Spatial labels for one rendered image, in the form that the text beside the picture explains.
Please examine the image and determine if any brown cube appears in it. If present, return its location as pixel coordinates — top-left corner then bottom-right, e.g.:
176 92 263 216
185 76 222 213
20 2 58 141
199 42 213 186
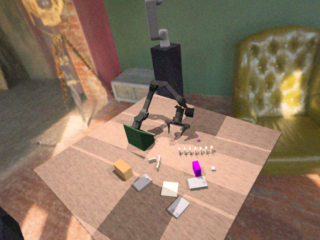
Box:
113 158 134 181

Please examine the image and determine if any purple block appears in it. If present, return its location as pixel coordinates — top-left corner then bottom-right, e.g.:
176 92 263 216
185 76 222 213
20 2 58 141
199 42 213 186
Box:
192 161 201 177

